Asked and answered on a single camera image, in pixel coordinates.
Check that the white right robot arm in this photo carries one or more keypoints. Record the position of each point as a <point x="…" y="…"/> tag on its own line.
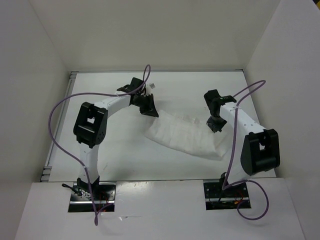
<point x="254" y="148"/>

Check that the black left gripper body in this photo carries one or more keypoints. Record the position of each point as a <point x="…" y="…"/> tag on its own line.
<point x="138" y="102"/>

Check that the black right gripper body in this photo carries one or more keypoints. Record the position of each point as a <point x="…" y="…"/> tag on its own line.
<point x="216" y="122"/>

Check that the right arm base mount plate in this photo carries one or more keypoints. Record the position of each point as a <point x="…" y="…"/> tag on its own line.
<point x="229" y="199"/>

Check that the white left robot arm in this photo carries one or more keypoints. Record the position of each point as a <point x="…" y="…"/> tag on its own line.
<point x="90" y="127"/>

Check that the white pleated skirt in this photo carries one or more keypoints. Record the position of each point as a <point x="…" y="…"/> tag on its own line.
<point x="189" y="135"/>

